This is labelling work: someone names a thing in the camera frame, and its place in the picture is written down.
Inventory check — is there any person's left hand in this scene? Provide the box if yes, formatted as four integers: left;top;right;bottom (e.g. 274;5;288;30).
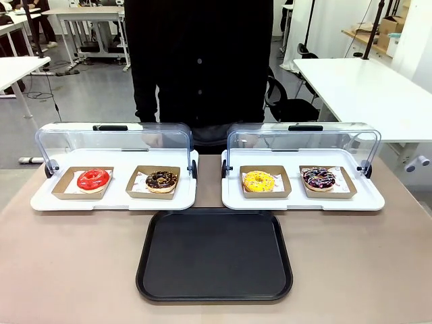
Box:
240;133;261;149

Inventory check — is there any person's right hand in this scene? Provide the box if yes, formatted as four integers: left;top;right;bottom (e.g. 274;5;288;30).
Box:
140;132;163;149

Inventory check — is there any purple chocolate sprinkled donut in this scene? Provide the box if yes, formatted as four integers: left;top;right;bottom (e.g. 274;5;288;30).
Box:
302;167;337;193

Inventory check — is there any white printed paper liner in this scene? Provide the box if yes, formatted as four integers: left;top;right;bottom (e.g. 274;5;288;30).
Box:
242;171;284;194
63;169;113;195
130;171;177;195
301;166;350;194

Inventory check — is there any brown cardboard donut tray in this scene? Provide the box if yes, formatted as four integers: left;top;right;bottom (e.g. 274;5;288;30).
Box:
125;165;182;200
239;165;292;200
51;165;115;200
298;165;358;200

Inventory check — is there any person's left forearm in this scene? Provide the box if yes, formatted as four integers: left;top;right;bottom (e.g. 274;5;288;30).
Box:
241;74;271;124

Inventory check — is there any person's right forearm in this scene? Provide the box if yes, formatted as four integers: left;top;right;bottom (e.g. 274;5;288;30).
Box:
132;74;161;124

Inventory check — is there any yellow sprinkled donut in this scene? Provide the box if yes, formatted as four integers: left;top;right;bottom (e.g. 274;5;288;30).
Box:
242;170;276;194

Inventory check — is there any chocolate donut with nuts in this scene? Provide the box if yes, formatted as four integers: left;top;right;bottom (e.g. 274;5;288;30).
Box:
144;170;180;194

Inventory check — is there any red glazed donut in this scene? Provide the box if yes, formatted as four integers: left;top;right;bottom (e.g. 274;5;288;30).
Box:
76;168;112;194

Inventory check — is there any black plastic serving tray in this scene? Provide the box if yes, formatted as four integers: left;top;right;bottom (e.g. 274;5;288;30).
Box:
135;209;294;302

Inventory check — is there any clear display case lid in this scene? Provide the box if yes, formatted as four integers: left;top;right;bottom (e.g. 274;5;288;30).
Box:
34;121;196;177
226;121;383;177

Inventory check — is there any black office chair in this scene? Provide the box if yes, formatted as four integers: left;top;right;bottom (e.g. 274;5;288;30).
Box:
263;66;320;124

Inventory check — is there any white display case base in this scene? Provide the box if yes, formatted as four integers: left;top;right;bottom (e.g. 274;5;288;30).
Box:
221;147;386;212
30;147;198;212

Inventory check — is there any person in black cardigan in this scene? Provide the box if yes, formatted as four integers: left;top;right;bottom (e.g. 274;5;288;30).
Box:
124;0;274;155

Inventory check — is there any large white table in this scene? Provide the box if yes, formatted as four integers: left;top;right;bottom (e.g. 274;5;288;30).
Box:
292;57;432;169

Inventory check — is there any grey background desk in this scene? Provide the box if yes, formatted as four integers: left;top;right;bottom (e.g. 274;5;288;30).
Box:
40;5;132;72

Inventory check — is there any wooden shelf board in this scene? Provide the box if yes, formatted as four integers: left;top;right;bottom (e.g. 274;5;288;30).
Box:
341;28;393;57

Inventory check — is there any small white table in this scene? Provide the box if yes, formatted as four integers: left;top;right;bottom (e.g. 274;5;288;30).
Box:
0;55;52;119

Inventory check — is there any brown cardboard box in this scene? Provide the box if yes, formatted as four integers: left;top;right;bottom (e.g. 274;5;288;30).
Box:
377;14;408;48

